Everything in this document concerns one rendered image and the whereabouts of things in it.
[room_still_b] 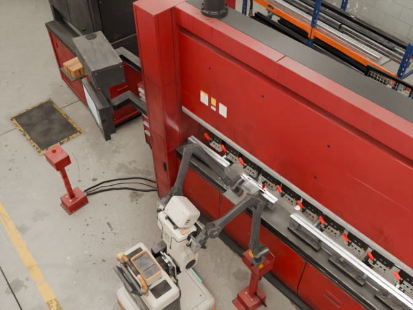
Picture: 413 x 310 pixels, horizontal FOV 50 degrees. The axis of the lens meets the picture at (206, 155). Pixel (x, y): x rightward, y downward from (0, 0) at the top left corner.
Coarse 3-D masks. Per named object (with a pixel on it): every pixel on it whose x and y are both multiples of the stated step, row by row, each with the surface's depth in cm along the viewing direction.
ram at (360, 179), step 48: (192, 48) 332; (192, 96) 368; (240, 96) 319; (288, 96) 282; (240, 144) 352; (288, 144) 307; (336, 144) 273; (384, 144) 253; (336, 192) 296; (384, 192) 264; (384, 240) 286
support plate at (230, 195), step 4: (248, 180) 376; (244, 184) 373; (244, 188) 370; (256, 188) 370; (228, 192) 367; (232, 192) 367; (244, 192) 367; (248, 192) 367; (252, 192) 367; (256, 192) 368; (228, 196) 364; (232, 196) 364; (236, 196) 364; (240, 196) 364; (244, 196) 364; (232, 200) 362; (236, 200) 362; (240, 200) 362; (236, 204) 359
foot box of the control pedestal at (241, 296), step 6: (246, 288) 403; (258, 288) 403; (240, 294) 399; (264, 294) 399; (234, 300) 407; (240, 300) 402; (246, 300) 395; (258, 300) 395; (264, 300) 404; (240, 306) 403; (246, 306) 395; (252, 306) 392; (258, 306) 402
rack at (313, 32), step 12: (264, 0) 507; (276, 12) 497; (300, 24) 476; (312, 24) 462; (312, 36) 469; (324, 36) 456; (336, 48) 451; (348, 48) 441; (408, 48) 388; (360, 60) 434; (384, 60) 426; (408, 60) 391; (408, 72) 418; (408, 96) 464
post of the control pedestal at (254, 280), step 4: (252, 272) 369; (252, 276) 372; (252, 280) 377; (256, 280) 375; (252, 284) 380; (256, 284) 381; (252, 288) 385; (256, 288) 388; (248, 292) 397; (252, 292) 389; (252, 296) 395
